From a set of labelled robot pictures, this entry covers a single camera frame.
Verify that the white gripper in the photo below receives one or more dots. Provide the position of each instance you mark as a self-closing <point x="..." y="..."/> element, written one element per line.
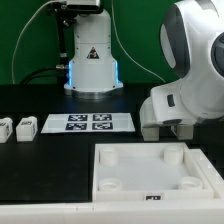
<point x="164" y="108"/>

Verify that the white square tabletop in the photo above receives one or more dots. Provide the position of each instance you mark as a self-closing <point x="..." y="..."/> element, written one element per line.
<point x="148" y="171"/>

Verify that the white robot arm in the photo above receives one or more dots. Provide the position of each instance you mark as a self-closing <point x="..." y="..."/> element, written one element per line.
<point x="192" y="42"/>

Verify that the white sheet with tags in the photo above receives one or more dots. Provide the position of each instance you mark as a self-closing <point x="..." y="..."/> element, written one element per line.
<point x="88" y="123"/>

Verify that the white front obstacle wall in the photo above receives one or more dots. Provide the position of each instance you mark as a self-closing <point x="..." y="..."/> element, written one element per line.
<point x="197" y="211"/>

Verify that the black camera stand with camera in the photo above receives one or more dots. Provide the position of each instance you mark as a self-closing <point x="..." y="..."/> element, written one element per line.
<point x="66" y="12"/>

